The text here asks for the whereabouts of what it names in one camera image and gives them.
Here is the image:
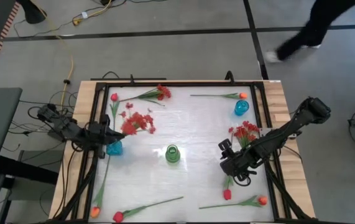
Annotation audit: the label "black aluminium table frame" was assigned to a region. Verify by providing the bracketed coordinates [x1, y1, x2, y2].
[48, 79, 318, 224]

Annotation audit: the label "red blossom spray long leaves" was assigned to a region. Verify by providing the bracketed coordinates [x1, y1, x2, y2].
[118, 83, 172, 107]

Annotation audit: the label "long yellow cable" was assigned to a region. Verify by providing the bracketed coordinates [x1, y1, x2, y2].
[39, 9, 75, 110]

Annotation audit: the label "green glass vase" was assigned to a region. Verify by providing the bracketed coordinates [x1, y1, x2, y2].
[165, 144, 182, 164]

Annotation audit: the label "red artificial tulip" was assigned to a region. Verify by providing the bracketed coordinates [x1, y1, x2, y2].
[109, 92, 121, 130]
[112, 195, 185, 223]
[222, 174, 234, 201]

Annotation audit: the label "large blue glass vase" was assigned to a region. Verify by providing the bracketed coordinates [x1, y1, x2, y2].
[106, 140, 124, 156]

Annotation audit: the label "orange artificial tulip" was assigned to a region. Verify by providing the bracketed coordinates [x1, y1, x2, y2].
[90, 155, 111, 219]
[190, 91, 248, 100]
[198, 195, 269, 210]

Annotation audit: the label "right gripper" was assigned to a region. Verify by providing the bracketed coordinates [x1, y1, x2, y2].
[218, 139, 260, 180]

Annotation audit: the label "small blue glass vase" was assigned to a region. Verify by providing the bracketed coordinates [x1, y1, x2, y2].
[234, 100, 250, 117]

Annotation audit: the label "small red blossom bunch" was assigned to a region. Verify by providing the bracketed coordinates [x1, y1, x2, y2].
[228, 120, 260, 149]

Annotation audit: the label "black cone-shaped stand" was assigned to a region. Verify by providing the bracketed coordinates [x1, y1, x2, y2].
[15, 0, 48, 25]

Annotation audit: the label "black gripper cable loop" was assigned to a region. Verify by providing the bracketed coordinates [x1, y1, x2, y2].
[232, 173, 253, 187]

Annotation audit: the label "large red blossom bunch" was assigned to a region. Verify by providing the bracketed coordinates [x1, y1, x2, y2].
[118, 102, 157, 136]

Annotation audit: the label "yellow cable with plug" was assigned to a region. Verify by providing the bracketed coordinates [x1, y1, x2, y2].
[71, 0, 114, 26]

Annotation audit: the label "person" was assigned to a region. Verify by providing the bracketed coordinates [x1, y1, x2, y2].
[264, 0, 355, 64]

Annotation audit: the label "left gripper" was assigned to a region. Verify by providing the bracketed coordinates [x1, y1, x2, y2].
[85, 123, 126, 150]

